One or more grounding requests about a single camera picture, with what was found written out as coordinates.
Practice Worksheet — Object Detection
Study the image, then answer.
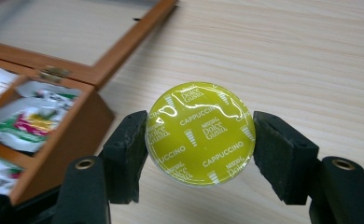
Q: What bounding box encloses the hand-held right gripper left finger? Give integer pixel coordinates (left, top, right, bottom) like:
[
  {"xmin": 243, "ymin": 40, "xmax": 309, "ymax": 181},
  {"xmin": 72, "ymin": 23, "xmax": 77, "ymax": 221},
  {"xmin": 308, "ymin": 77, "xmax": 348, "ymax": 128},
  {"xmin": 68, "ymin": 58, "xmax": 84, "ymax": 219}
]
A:
[{"xmin": 50, "ymin": 109, "xmax": 149, "ymax": 224}]

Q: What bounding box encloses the yellow-green coffee capsule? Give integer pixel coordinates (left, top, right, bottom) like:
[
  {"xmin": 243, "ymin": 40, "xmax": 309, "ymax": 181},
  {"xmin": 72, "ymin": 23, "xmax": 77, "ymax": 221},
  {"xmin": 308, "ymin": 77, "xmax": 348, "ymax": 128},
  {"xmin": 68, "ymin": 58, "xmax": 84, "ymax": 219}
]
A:
[{"xmin": 144, "ymin": 81, "xmax": 257, "ymax": 188}]

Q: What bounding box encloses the group of white tea sachets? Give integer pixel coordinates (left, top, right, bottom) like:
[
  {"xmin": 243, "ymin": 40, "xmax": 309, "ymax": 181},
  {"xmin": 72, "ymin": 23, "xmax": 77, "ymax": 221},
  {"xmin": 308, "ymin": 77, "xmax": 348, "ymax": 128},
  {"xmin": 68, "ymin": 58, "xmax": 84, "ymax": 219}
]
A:
[{"xmin": 0, "ymin": 63, "xmax": 82, "ymax": 198}]

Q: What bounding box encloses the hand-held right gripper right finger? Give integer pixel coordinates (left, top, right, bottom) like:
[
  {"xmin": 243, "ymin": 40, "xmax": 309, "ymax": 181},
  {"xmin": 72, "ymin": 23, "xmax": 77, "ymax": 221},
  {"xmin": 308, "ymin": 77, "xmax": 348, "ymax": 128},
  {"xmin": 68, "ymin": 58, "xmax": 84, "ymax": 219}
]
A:
[{"xmin": 252, "ymin": 110, "xmax": 364, "ymax": 224}]

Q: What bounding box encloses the wooden box with glass lid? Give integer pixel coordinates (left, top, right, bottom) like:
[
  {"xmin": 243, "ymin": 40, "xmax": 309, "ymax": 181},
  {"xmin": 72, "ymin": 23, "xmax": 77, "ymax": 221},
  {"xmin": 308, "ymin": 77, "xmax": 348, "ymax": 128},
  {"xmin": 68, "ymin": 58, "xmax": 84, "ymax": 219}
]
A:
[{"xmin": 0, "ymin": 0, "xmax": 180, "ymax": 207}]

